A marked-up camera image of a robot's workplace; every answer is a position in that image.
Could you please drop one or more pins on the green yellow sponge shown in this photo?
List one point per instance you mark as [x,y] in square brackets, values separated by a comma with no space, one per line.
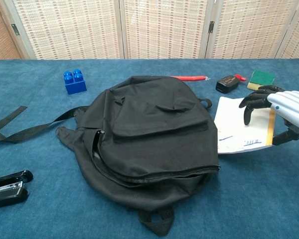
[261,77]

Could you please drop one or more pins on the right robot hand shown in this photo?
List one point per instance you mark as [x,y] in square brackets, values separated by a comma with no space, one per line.
[291,107]

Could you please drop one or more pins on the black and red device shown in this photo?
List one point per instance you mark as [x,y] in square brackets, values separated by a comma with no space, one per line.
[226,83]

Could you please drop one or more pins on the woven folding screen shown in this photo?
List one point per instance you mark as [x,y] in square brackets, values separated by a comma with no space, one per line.
[77,30]

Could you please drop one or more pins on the blue building block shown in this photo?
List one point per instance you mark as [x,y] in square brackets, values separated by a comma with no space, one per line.
[76,84]

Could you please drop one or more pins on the white and yellow notebook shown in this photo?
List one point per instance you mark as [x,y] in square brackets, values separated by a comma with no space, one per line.
[235,132]

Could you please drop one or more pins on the black screen hinge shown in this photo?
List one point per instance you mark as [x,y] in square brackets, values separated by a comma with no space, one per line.
[15,29]
[211,26]

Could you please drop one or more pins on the black stapler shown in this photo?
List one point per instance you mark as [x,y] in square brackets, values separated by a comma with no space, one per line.
[7,189]

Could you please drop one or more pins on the black backpack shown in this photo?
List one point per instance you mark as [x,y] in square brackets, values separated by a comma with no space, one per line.
[152,124]

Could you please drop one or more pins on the red pen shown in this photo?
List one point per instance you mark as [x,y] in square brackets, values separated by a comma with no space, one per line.
[189,78]

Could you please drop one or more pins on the blue felt table cover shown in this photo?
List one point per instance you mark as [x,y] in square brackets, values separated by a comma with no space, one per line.
[251,194]

